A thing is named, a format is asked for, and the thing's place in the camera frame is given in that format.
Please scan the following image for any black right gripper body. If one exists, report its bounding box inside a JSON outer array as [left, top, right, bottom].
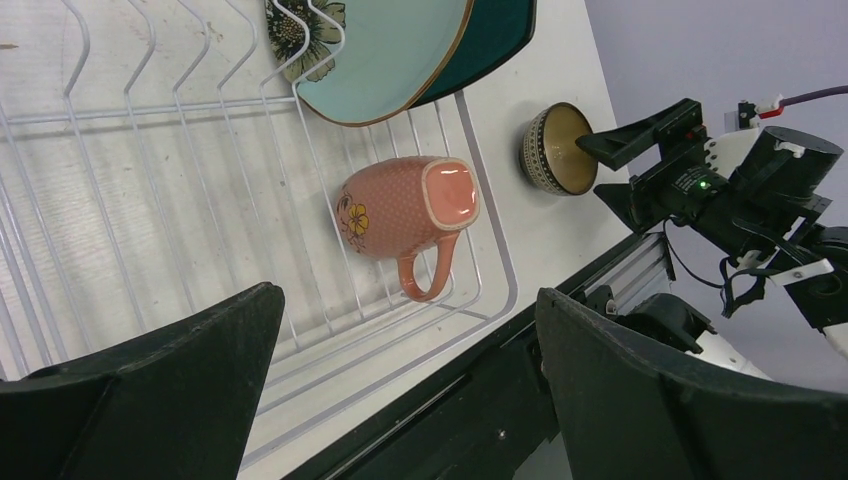
[[625, 122, 738, 232]]

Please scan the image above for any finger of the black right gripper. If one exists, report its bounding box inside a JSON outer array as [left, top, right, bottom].
[[593, 183, 640, 233], [575, 98, 703, 171]]

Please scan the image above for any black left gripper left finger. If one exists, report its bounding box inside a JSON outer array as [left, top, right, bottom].
[[1, 282, 285, 479]]

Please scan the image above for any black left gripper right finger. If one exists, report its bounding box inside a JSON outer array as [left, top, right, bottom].
[[535, 288, 847, 479]]

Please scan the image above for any tan bowl with patterned rim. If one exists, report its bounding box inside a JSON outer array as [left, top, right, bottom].
[[518, 102, 598, 196]]

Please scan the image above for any dark teal square plate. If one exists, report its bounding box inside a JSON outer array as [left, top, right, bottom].
[[414, 0, 537, 107]]

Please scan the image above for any pink floral ceramic mug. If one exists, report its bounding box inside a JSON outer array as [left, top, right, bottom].
[[333, 156, 480, 302]]

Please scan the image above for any light blue floral round plate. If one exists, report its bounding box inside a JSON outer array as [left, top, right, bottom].
[[265, 0, 474, 127]]

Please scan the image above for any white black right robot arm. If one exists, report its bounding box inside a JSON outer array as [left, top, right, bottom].
[[576, 98, 847, 355]]

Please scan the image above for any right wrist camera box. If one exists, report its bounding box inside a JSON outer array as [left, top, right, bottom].
[[724, 95, 784, 133]]

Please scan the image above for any black table front rail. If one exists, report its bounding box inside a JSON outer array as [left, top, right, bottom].
[[281, 231, 674, 480]]

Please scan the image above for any white wire dish rack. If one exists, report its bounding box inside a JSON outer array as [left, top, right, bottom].
[[1, 1, 518, 479]]

